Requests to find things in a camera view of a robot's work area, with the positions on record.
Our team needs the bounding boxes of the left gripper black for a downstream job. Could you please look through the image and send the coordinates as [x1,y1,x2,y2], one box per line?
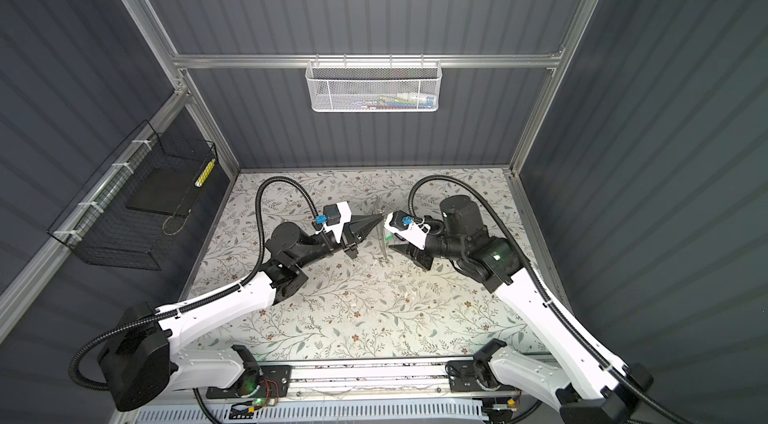
[293,211,378,273]

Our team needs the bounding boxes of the grey metal key holder strap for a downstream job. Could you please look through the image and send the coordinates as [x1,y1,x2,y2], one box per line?
[370,195,392,262]

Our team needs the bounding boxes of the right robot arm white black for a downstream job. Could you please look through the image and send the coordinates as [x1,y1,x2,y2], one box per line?
[384,195,653,423]

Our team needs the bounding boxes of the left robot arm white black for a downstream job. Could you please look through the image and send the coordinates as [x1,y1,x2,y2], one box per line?
[97,214,383,412]

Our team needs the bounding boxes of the floral table mat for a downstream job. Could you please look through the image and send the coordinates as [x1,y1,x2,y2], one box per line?
[190,168,546,361]

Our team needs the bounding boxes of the yellow marker in basket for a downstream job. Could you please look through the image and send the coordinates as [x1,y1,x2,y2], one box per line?
[194,158,217,188]

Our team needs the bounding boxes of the black pad in basket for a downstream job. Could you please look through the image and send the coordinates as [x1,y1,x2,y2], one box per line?
[126,169,202,217]

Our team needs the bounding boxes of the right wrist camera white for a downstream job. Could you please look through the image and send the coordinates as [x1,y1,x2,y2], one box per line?
[384,210,431,250]

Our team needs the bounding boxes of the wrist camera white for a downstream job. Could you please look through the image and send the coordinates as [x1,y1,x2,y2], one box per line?
[314,201,352,244]
[384,210,431,250]

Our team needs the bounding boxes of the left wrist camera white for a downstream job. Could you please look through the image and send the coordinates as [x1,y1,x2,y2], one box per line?
[314,201,352,244]

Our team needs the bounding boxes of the aluminium mounting rail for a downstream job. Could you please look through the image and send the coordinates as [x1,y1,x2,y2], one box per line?
[125,354,611,405]

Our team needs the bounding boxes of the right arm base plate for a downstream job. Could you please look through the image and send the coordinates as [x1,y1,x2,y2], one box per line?
[444,359,521,395]

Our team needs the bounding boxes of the white wire mesh basket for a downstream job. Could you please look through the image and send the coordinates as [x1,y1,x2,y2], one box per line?
[305,61,443,113]

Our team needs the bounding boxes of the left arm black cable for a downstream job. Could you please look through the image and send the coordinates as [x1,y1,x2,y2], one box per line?
[67,175,322,424]

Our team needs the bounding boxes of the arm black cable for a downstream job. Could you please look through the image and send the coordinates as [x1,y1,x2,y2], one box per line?
[406,174,697,424]
[67,175,322,424]

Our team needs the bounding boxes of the white slotted cable duct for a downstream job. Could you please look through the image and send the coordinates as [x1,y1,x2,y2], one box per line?
[135,399,488,424]

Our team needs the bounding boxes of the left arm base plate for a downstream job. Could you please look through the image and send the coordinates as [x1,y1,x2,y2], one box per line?
[205,365,293,401]

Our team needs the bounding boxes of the black wire basket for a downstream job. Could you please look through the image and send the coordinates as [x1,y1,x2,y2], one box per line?
[48,122,218,271]

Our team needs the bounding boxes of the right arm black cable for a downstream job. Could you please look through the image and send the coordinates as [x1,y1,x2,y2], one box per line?
[406,174,697,424]

